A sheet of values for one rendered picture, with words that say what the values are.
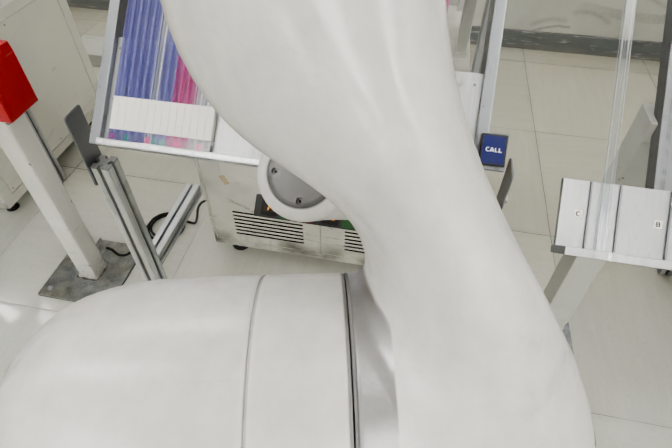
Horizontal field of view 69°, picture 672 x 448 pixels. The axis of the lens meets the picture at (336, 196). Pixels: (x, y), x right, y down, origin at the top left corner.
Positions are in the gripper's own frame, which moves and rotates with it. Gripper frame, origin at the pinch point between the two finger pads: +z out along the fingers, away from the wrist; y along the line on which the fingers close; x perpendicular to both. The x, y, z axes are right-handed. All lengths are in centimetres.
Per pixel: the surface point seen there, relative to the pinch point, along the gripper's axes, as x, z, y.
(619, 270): -11, 96, 80
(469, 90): 19.4, 10.2, 17.0
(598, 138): 40, 146, 86
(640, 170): 11, 17, 48
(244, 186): -2, 59, -35
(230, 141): 5.8, 10.2, -22.8
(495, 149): 9.5, 5.7, 21.8
